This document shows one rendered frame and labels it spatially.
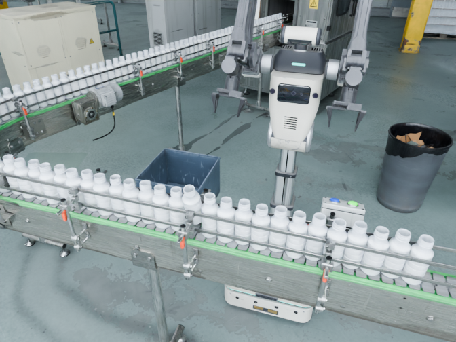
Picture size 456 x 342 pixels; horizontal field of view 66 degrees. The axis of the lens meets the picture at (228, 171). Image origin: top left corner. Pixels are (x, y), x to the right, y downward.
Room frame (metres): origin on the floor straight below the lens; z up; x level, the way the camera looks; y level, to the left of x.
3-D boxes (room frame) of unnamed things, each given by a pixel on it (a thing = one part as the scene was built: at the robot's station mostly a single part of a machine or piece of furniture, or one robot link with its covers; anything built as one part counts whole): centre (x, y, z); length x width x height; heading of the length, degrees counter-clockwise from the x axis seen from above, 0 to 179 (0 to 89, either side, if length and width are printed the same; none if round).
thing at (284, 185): (1.60, -0.31, 0.65); 0.11 x 0.11 x 0.40; 74
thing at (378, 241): (0.77, -0.45, 1.08); 0.06 x 0.06 x 0.17
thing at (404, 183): (2.44, -1.48, 0.32); 0.45 x 0.45 x 0.64
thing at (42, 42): (4.80, 2.33, 0.59); 1.10 x 0.62 x 1.18; 145
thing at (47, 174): (1.11, 0.68, 1.08); 0.06 x 0.06 x 0.17
